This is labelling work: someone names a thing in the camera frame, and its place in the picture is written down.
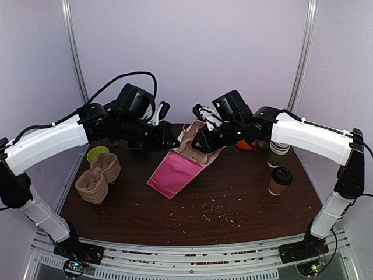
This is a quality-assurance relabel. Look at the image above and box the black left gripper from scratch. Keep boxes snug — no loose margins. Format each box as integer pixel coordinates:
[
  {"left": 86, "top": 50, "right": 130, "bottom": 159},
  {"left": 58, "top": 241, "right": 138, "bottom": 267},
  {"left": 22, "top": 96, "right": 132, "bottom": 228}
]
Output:
[{"left": 117, "top": 115, "right": 181, "bottom": 153}]

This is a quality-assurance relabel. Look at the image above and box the single cardboard cup carrier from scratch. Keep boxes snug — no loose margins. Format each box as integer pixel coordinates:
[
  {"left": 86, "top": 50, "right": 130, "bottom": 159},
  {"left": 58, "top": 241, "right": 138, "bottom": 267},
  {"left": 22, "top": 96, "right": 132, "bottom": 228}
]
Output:
[{"left": 177, "top": 121, "right": 216, "bottom": 165}]

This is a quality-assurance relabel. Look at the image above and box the pink and white paper bag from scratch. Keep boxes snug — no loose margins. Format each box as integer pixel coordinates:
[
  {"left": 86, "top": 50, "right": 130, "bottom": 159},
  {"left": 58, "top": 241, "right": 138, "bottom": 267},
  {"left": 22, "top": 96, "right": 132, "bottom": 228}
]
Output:
[{"left": 147, "top": 120, "right": 222, "bottom": 199}]

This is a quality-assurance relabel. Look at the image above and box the stack of paper cups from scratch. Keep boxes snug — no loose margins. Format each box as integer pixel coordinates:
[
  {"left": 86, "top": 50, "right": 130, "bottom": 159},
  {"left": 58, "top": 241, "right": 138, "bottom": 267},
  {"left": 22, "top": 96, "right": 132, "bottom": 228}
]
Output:
[{"left": 267, "top": 142, "right": 291, "bottom": 168}]

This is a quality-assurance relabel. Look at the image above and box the stack of cardboard cup carriers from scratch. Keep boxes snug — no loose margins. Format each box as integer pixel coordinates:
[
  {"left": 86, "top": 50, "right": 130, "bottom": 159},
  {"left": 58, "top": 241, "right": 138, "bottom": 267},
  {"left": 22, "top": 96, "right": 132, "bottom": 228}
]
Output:
[{"left": 75, "top": 153, "right": 121, "bottom": 204}]

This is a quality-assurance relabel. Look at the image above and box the single brown paper cup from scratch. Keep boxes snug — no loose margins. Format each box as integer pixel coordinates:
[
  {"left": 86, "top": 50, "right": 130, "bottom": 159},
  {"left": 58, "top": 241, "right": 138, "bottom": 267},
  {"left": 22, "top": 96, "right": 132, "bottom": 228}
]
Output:
[{"left": 268, "top": 177, "right": 293, "bottom": 196}]

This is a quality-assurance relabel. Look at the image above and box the single black cup lid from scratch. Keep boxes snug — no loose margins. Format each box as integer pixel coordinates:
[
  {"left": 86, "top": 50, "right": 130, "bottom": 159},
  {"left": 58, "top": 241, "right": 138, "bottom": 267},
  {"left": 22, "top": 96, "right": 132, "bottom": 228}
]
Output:
[{"left": 272, "top": 166, "right": 293, "bottom": 186}]

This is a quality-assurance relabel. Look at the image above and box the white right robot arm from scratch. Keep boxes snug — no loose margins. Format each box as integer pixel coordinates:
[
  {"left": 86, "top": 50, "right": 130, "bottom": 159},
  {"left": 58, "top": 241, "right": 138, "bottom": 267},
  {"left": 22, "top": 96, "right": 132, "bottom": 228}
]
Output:
[{"left": 192, "top": 90, "right": 370, "bottom": 264}]

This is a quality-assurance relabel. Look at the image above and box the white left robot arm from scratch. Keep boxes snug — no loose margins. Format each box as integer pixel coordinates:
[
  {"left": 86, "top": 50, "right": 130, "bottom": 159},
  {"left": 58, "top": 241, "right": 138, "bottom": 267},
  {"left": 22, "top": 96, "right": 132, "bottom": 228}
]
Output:
[{"left": 1, "top": 84, "right": 179, "bottom": 265}]

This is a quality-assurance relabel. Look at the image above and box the orange bowl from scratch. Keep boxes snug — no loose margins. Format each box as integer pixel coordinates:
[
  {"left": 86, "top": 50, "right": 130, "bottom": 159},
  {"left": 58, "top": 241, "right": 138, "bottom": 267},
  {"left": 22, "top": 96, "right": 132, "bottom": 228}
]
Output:
[{"left": 236, "top": 140, "right": 256, "bottom": 151}]

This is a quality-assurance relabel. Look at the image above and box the lime green bowl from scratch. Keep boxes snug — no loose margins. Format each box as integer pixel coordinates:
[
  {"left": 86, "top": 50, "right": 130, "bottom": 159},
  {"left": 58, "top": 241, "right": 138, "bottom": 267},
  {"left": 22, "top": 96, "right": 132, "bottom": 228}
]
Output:
[{"left": 86, "top": 146, "right": 110, "bottom": 163}]

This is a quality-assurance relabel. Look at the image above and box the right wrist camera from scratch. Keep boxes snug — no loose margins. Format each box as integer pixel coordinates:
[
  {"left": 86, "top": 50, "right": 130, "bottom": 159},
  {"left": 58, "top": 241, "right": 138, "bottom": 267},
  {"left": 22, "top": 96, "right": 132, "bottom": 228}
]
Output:
[{"left": 192, "top": 104, "right": 223, "bottom": 131}]

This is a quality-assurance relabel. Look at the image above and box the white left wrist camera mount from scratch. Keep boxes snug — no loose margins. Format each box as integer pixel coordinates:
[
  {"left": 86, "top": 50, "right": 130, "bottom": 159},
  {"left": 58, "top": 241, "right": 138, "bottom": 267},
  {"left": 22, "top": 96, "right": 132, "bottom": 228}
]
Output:
[{"left": 148, "top": 101, "right": 170, "bottom": 126}]

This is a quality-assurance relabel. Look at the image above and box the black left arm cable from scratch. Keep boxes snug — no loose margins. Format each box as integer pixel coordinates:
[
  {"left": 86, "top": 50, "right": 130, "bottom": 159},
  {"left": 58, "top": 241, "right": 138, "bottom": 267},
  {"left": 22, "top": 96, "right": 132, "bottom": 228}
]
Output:
[{"left": 0, "top": 71, "right": 159, "bottom": 146}]

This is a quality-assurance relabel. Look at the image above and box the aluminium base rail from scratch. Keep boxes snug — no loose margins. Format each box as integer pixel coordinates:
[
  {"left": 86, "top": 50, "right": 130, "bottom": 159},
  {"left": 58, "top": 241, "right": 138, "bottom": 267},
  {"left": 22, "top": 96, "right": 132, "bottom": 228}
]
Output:
[{"left": 23, "top": 230, "right": 359, "bottom": 280}]

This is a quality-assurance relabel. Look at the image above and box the right aluminium frame post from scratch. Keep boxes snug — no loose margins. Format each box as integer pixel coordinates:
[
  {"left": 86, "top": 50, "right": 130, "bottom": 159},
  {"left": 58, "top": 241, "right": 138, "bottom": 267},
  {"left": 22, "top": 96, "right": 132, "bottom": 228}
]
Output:
[{"left": 287, "top": 0, "right": 318, "bottom": 113}]

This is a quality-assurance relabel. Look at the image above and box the aluminium frame post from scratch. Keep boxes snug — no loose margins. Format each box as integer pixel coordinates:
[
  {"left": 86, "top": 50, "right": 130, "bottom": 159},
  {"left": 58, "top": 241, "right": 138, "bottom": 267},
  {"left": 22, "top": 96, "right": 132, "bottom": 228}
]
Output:
[
  {"left": 287, "top": 0, "right": 318, "bottom": 113},
  {"left": 61, "top": 0, "right": 89, "bottom": 103}
]

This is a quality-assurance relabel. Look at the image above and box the left aluminium frame post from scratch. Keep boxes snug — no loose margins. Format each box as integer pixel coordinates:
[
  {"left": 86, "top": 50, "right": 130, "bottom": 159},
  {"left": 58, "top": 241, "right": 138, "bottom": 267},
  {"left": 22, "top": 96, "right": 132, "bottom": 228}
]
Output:
[{"left": 61, "top": 0, "right": 89, "bottom": 103}]

